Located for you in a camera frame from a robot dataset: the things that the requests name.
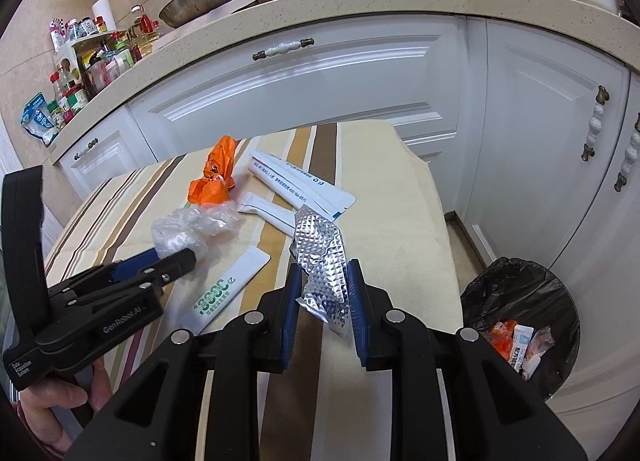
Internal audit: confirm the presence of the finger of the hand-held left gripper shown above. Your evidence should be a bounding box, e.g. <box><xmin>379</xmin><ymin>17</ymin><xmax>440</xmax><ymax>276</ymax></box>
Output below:
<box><xmin>50</xmin><ymin>247</ymin><xmax>198</xmax><ymax>312</ymax></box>
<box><xmin>62</xmin><ymin>247</ymin><xmax>161</xmax><ymax>296</ymax></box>

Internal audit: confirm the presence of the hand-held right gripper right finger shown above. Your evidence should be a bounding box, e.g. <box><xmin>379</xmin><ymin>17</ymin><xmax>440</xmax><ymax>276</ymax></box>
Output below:
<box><xmin>346</xmin><ymin>260</ymin><xmax>589</xmax><ymax>461</ymax></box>

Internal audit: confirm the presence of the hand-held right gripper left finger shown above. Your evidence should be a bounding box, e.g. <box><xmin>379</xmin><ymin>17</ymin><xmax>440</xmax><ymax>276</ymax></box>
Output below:
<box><xmin>64</xmin><ymin>267</ymin><xmax>304</xmax><ymax>461</ymax></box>

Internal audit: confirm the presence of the clear plastic bag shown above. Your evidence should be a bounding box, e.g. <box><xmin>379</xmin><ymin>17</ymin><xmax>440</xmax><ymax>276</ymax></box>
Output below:
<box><xmin>151</xmin><ymin>200</ymin><xmax>241</xmax><ymax>260</ymax></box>

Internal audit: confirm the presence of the silver foil packet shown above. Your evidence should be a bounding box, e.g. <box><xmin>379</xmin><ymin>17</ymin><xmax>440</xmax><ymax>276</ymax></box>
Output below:
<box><xmin>291</xmin><ymin>206</ymin><xmax>351</xmax><ymax>340</ymax></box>

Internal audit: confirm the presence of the orange plastic bag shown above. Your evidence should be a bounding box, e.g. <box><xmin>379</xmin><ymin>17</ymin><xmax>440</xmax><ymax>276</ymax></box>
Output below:
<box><xmin>187</xmin><ymin>135</ymin><xmax>237</xmax><ymax>204</ymax></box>
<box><xmin>492</xmin><ymin>319</ymin><xmax>519</xmax><ymax>350</ymax></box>

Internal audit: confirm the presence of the white blue stick packet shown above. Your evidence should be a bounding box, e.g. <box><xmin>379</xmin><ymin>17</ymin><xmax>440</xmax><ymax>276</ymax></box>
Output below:
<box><xmin>507</xmin><ymin>325</ymin><xmax>534</xmax><ymax>375</ymax></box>

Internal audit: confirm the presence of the clear wrapper orange print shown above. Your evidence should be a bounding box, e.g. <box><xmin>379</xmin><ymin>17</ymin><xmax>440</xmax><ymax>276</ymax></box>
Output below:
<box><xmin>522</xmin><ymin>324</ymin><xmax>556</xmax><ymax>372</ymax></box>

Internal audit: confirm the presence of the black bag lined trash bin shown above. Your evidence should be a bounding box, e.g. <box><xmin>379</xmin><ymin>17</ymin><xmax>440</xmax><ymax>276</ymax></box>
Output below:
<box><xmin>458</xmin><ymin>256</ymin><xmax>584</xmax><ymax>400</ymax></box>

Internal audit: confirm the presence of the person's left hand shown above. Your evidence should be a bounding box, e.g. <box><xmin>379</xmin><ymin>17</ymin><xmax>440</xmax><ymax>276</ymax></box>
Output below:
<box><xmin>19</xmin><ymin>365</ymin><xmax>114</xmax><ymax>457</ymax></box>

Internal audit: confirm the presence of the white sachet green print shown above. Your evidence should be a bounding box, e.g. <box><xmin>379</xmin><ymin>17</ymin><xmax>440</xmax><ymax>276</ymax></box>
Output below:
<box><xmin>192</xmin><ymin>246</ymin><xmax>272</xmax><ymax>335</ymax></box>

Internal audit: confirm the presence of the striped tablecloth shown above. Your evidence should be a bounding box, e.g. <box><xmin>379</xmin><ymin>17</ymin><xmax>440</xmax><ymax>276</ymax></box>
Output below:
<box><xmin>42</xmin><ymin>121</ymin><xmax>463</xmax><ymax>461</ymax></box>

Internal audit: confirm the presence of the small white cabinet drawer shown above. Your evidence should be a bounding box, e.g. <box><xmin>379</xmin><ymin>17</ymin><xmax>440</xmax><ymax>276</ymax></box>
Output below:
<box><xmin>58</xmin><ymin>123</ymin><xmax>156</xmax><ymax>198</ymax></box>

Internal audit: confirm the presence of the small white sachet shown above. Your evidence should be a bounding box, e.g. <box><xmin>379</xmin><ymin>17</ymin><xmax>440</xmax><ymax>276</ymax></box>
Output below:
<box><xmin>238</xmin><ymin>192</ymin><xmax>301</xmax><ymax>231</ymax></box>

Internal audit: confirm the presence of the long white stick sachet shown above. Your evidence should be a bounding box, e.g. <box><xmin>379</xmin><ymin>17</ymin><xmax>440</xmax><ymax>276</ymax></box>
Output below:
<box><xmin>248</xmin><ymin>158</ymin><xmax>347</xmax><ymax>220</ymax></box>
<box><xmin>252</xmin><ymin>150</ymin><xmax>357</xmax><ymax>208</ymax></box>

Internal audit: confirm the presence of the blue snack bag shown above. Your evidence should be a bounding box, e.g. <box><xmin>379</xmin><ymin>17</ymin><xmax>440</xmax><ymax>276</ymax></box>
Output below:
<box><xmin>20</xmin><ymin>93</ymin><xmax>59</xmax><ymax>142</ymax></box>

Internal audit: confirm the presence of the cluster of seasoning bottles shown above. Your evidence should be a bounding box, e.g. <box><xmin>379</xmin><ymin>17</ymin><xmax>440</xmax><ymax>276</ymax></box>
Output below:
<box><xmin>47</xmin><ymin>16</ymin><xmax>151</xmax><ymax>128</ymax></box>

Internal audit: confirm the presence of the white spice rack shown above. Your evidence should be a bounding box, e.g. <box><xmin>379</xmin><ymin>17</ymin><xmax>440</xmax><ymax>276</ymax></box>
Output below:
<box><xmin>53</xmin><ymin>35</ymin><xmax>132</xmax><ymax>78</ymax></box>

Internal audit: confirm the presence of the wide white cabinet drawer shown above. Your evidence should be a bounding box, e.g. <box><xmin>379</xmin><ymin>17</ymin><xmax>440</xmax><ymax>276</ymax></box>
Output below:
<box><xmin>127</xmin><ymin>15</ymin><xmax>469</xmax><ymax>162</ymax></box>

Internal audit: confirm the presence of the yellow cooking oil bottle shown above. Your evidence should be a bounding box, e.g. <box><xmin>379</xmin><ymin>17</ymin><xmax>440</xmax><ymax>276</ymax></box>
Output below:
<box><xmin>127</xmin><ymin>5</ymin><xmax>164</xmax><ymax>57</ymax></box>

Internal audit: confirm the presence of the white cabinet door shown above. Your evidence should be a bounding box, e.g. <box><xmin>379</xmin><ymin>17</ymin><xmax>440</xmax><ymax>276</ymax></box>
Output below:
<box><xmin>462</xmin><ymin>20</ymin><xmax>631</xmax><ymax>263</ymax></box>
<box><xmin>549</xmin><ymin>75</ymin><xmax>640</xmax><ymax>438</ymax></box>

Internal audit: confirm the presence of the paper towel roll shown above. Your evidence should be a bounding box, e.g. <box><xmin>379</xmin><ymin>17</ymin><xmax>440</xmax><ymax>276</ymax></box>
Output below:
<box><xmin>92</xmin><ymin>0</ymin><xmax>117</xmax><ymax>32</ymax></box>

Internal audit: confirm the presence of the ceramic drawer handle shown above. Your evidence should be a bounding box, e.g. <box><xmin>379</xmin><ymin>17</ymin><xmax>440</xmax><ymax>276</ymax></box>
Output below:
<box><xmin>73</xmin><ymin>138</ymin><xmax>100</xmax><ymax>160</ymax></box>
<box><xmin>251</xmin><ymin>38</ymin><xmax>316</xmax><ymax>62</ymax></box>

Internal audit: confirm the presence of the ceramic door handle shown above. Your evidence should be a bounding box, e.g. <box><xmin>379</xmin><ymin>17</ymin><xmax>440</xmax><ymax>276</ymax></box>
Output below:
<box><xmin>613</xmin><ymin>113</ymin><xmax>640</xmax><ymax>192</ymax></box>
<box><xmin>580</xmin><ymin>85</ymin><xmax>611</xmax><ymax>163</ymax></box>

